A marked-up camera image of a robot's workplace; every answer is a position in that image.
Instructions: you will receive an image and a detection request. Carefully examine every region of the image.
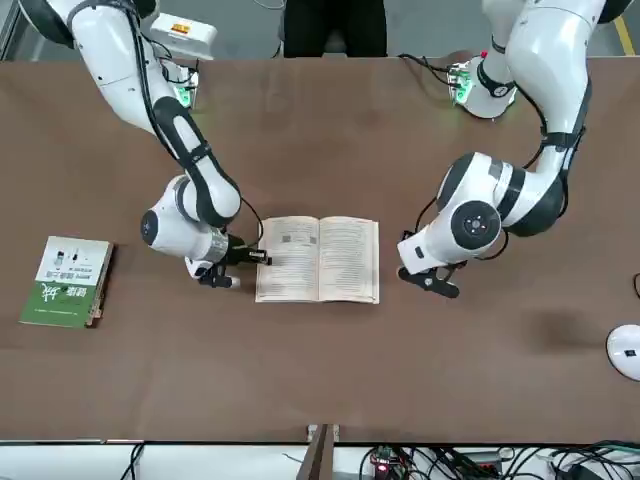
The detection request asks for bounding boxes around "aluminium frame post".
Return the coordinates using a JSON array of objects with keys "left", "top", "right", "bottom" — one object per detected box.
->
[{"left": 299, "top": 423, "right": 344, "bottom": 480}]

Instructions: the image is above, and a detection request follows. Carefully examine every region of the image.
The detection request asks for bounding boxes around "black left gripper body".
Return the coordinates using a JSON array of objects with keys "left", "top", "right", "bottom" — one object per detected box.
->
[{"left": 422, "top": 268, "right": 450, "bottom": 296}]

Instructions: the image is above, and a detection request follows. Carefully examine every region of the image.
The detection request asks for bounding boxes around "green and white book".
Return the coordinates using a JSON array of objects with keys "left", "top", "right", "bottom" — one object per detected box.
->
[{"left": 18, "top": 235, "right": 112, "bottom": 329}]

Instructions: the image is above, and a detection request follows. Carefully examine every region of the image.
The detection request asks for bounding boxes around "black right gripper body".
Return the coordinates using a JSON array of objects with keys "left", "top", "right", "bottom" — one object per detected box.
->
[{"left": 224, "top": 233, "right": 255, "bottom": 268}]

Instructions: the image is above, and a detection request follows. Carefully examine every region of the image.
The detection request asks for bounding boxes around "white paperback book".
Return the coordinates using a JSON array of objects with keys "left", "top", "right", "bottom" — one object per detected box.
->
[{"left": 254, "top": 215, "right": 381, "bottom": 305}]

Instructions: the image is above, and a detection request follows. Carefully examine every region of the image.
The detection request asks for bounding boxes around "white desk lamp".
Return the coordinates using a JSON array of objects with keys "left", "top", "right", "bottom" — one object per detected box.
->
[{"left": 605, "top": 323, "right": 640, "bottom": 384}]

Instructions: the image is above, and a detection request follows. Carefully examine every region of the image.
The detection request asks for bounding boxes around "small circuit board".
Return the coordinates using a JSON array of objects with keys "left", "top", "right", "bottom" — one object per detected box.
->
[{"left": 368, "top": 445, "right": 401, "bottom": 474}]

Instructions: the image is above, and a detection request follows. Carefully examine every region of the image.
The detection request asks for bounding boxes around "person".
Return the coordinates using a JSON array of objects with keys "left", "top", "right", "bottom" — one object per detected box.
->
[{"left": 282, "top": 0, "right": 389, "bottom": 59}]

